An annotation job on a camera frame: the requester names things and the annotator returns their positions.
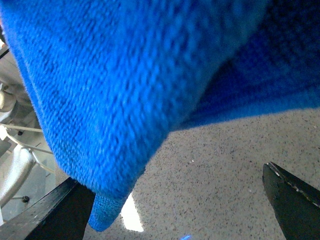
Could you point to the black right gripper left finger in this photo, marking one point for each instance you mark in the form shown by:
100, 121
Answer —
62, 214

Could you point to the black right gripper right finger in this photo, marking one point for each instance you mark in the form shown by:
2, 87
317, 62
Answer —
295, 203

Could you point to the blue microfiber cloth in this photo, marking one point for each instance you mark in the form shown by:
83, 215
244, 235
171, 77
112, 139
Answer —
110, 79

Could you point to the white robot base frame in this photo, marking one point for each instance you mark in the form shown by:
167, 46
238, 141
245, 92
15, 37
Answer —
27, 165

